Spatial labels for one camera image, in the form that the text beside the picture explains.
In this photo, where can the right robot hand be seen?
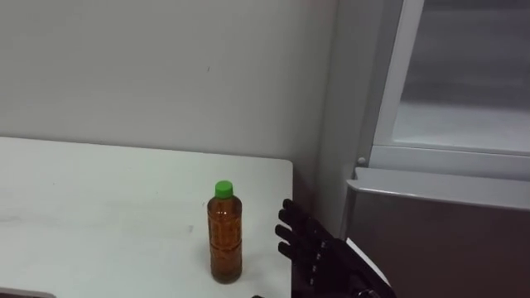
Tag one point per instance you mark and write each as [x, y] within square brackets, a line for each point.
[319, 256]

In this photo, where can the grey fridge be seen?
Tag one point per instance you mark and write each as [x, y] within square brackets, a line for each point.
[439, 165]

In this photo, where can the robot body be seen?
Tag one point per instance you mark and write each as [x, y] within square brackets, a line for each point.
[22, 294]

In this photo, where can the brown tea bottle green cap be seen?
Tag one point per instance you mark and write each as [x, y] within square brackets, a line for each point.
[225, 240]

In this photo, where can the white desk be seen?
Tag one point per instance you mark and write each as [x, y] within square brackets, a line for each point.
[124, 223]

